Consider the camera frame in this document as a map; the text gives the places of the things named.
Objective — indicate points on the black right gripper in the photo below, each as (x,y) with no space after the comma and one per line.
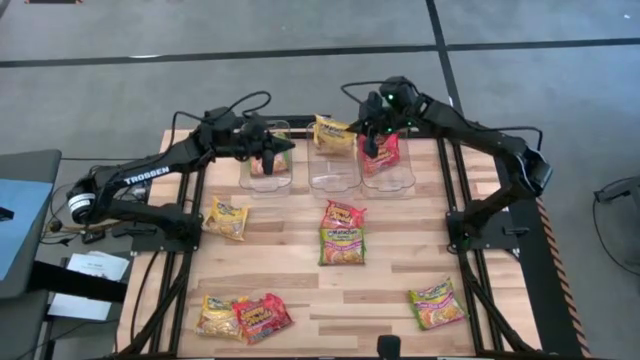
(375,112)

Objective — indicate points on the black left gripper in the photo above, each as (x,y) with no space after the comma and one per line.
(257,135)

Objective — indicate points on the lime chili shrimp ramen packet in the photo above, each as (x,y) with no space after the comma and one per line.
(282,165)
(342,248)
(436,305)

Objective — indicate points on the orange Maruchan saucy noodles packet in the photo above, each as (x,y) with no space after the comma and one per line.
(342,216)
(262,319)
(387,155)

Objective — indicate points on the yellow Maruchan chicken ramen packet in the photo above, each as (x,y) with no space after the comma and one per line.
(215,320)
(332,137)
(226,220)

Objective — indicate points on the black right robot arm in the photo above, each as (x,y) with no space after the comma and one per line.
(475,135)

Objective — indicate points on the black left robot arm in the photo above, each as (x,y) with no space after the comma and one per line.
(145,175)

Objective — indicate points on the clear plastic bin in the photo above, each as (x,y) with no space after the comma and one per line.
(332,175)
(387,185)
(265,185)

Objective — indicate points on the white paper sheet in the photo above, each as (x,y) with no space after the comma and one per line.
(97,265)
(77,306)

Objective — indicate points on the black bar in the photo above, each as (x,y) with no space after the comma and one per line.
(75,285)

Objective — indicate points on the grey side desk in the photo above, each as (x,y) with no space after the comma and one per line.
(30,165)

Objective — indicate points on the black hazard striped mat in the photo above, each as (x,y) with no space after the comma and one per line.
(550,300)

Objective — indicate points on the blue flat item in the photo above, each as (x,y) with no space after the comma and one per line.
(25,225)

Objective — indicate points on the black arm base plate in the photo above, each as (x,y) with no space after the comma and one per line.
(150,242)
(500,235)

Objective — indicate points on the black aluminium rig frame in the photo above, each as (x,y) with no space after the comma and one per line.
(479,295)

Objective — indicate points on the small black camera box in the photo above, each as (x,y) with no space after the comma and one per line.
(389,346)

